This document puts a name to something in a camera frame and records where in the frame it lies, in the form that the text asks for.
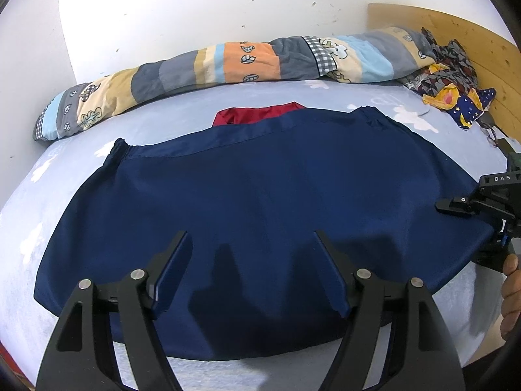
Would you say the wooden headboard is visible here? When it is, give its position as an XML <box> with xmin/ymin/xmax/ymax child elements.
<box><xmin>367</xmin><ymin>3</ymin><xmax>521</xmax><ymax>141</ymax></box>

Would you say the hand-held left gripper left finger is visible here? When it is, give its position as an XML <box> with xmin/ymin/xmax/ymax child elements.
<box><xmin>36</xmin><ymin>230</ymin><xmax>193</xmax><ymax>391</ymax></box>

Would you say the red cloth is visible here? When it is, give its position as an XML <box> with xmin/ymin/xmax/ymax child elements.
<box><xmin>212</xmin><ymin>102</ymin><xmax>306</xmax><ymax>128</ymax></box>

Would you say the patchwork quilt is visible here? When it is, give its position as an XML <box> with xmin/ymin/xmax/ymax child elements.
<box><xmin>33</xmin><ymin>26</ymin><xmax>438</xmax><ymax>142</ymax></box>

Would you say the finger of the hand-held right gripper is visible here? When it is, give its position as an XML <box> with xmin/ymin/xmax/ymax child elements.
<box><xmin>435</xmin><ymin>195</ymin><xmax>514</xmax><ymax>220</ymax></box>

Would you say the navy blue skirt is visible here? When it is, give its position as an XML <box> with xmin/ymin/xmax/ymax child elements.
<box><xmin>35</xmin><ymin>106</ymin><xmax>499</xmax><ymax>361</ymax></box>

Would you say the pile of patterned clothes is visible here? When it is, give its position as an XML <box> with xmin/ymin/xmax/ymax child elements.
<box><xmin>401</xmin><ymin>28</ymin><xmax>479</xmax><ymax>98</ymax></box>

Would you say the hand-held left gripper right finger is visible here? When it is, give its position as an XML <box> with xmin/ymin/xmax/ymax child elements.
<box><xmin>314</xmin><ymin>230</ymin><xmax>465</xmax><ymax>391</ymax></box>

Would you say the light blue bed sheet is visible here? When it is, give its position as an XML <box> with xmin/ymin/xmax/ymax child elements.
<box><xmin>0</xmin><ymin>78</ymin><xmax>509</xmax><ymax>391</ymax></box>

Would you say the yellow and blue starry cloth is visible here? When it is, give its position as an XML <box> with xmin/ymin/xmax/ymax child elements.
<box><xmin>422</xmin><ymin>83</ymin><xmax>497</xmax><ymax>130</ymax></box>

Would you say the person's right hand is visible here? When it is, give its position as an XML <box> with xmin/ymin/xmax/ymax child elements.
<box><xmin>500</xmin><ymin>253</ymin><xmax>521</xmax><ymax>340</ymax></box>

